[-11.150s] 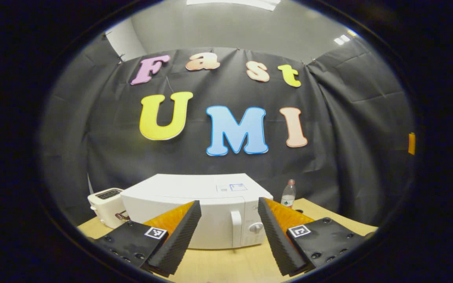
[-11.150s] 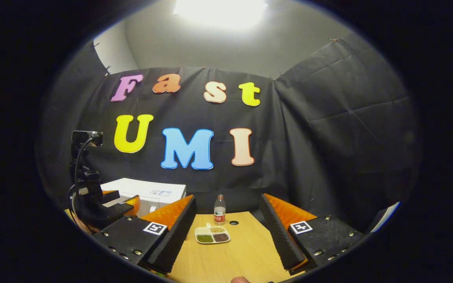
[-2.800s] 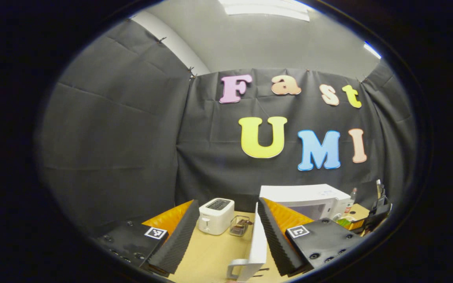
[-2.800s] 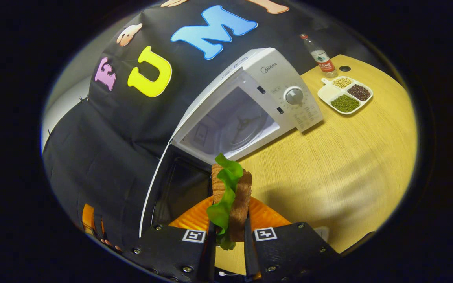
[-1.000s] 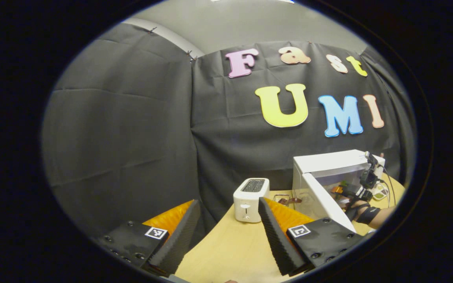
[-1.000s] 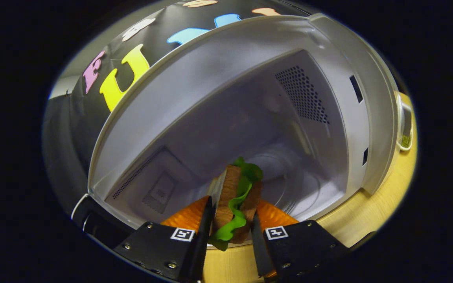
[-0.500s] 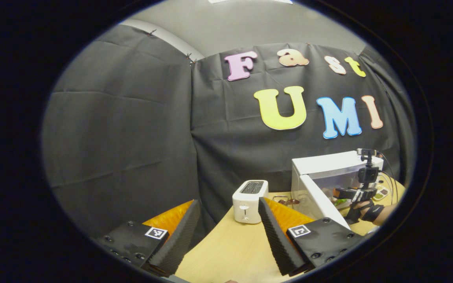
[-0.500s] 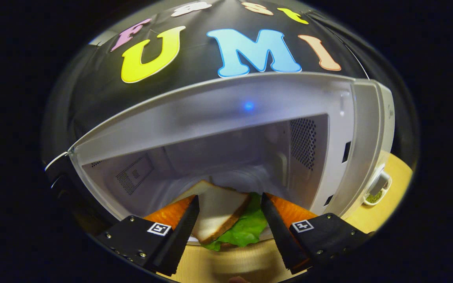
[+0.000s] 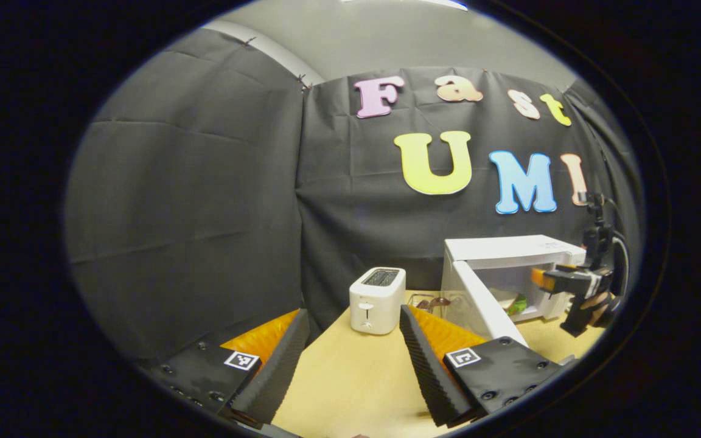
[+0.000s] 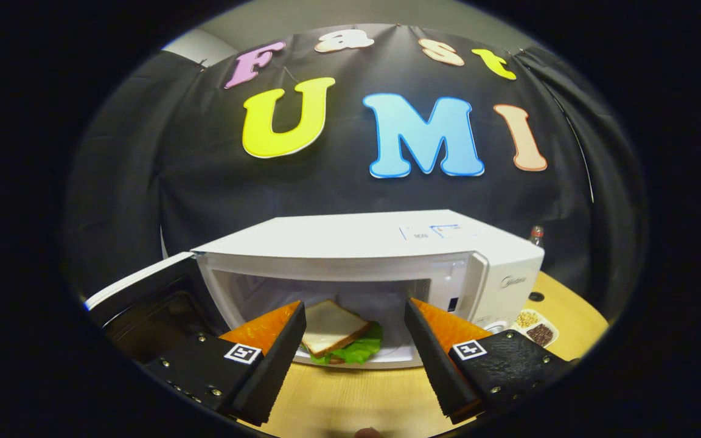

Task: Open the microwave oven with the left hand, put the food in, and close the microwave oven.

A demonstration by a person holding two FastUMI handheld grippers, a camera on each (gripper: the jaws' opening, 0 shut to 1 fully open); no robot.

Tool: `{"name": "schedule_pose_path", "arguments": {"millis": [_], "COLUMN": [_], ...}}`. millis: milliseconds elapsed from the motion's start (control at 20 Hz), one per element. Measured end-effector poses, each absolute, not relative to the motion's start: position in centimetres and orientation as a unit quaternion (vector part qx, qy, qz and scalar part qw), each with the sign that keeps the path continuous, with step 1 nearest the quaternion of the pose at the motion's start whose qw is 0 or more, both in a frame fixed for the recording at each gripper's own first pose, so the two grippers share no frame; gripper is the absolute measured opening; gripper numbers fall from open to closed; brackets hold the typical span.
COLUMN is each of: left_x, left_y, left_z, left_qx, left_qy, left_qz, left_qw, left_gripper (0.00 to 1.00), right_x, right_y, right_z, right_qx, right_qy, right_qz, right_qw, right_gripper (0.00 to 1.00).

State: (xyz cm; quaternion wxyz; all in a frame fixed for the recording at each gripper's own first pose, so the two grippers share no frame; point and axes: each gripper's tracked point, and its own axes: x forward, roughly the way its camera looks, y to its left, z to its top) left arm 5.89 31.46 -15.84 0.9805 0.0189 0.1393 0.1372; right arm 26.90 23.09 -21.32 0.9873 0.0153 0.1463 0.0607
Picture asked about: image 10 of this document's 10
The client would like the lettuce sandwich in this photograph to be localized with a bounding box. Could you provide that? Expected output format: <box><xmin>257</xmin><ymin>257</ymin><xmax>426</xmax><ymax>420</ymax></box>
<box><xmin>300</xmin><ymin>299</ymin><xmax>383</xmax><ymax>366</ymax></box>

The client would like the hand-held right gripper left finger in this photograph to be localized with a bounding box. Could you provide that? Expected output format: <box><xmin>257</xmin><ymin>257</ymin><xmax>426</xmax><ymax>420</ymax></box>
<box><xmin>144</xmin><ymin>301</ymin><xmax>307</xmax><ymax>426</ymax></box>

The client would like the white divided dish of beans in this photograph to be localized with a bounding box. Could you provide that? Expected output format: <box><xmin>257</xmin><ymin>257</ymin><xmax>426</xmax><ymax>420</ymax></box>
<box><xmin>512</xmin><ymin>309</ymin><xmax>560</xmax><ymax>349</ymax></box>

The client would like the white microwave oven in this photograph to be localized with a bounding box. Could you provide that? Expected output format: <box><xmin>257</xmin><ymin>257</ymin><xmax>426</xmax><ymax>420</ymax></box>
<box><xmin>85</xmin><ymin>209</ymin><xmax>545</xmax><ymax>370</ymax></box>

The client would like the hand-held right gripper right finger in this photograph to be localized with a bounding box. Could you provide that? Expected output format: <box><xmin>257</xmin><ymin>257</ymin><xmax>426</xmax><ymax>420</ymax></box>
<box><xmin>404</xmin><ymin>298</ymin><xmax>576</xmax><ymax>425</ymax></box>

